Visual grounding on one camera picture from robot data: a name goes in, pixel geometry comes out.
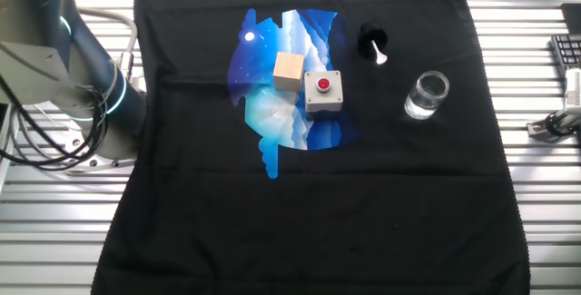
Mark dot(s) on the grey box with red button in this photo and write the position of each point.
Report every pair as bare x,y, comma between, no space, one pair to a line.
322,95

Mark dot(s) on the black keyboard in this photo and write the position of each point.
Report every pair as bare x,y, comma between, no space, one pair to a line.
567,52

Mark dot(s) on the aluminium camera bracket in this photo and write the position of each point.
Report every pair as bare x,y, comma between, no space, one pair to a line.
538,129

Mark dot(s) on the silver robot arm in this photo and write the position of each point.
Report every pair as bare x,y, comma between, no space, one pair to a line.
27,22

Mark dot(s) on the black cloth with blue print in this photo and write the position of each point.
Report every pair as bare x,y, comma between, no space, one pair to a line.
318,218

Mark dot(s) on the small silver exterior camera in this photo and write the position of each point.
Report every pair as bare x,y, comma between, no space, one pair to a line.
574,88

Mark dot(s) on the clear glass jar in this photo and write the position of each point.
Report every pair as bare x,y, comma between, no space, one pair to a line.
424,100

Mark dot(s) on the wooden cube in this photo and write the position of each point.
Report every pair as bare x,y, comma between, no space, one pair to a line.
288,70

